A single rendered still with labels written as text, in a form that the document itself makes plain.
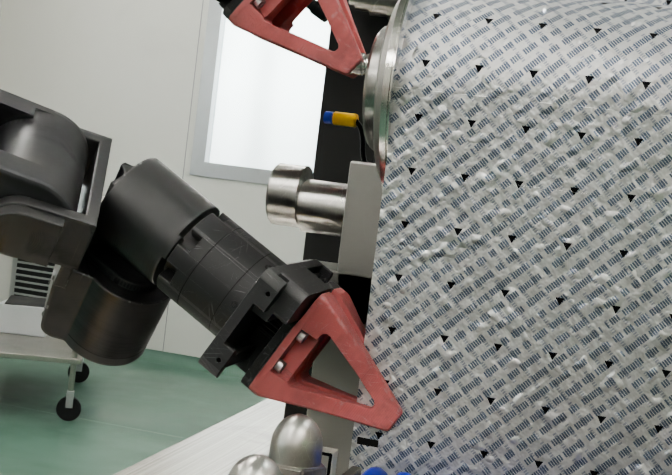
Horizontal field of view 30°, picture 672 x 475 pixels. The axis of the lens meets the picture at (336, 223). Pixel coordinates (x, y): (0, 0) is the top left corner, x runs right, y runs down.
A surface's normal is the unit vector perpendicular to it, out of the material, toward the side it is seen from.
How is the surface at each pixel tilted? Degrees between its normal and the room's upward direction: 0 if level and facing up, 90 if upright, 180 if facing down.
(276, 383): 101
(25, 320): 90
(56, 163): 47
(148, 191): 57
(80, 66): 90
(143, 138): 90
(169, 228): 72
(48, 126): 38
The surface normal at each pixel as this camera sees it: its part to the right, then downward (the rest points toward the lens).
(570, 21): -0.11, -0.67
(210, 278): -0.18, -0.08
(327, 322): 0.04, 0.24
